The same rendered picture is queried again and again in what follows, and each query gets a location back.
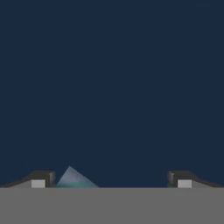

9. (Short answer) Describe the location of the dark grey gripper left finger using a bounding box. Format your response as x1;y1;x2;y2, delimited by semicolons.
0;170;57;189

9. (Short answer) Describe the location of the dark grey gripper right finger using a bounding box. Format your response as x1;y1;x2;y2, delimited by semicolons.
166;170;224;189

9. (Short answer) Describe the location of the dark blue drawer front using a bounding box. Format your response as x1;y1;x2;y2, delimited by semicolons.
0;0;224;189

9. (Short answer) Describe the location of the pale blue-green worktop corner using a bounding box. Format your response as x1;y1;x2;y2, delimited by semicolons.
55;165;100;189

